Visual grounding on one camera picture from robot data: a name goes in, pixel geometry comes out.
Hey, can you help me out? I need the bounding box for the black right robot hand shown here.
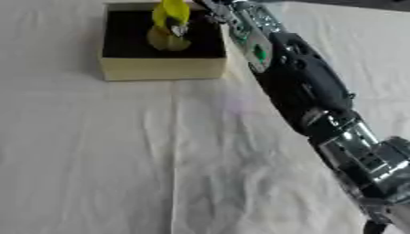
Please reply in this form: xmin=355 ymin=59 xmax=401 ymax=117
xmin=167 ymin=0 xmax=228 ymax=38

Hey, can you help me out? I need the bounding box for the yellow toy banana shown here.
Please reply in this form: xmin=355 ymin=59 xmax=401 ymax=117
xmin=146 ymin=0 xmax=194 ymax=52

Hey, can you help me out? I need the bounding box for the tan box with black inside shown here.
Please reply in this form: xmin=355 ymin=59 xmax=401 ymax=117
xmin=97 ymin=1 xmax=231 ymax=82

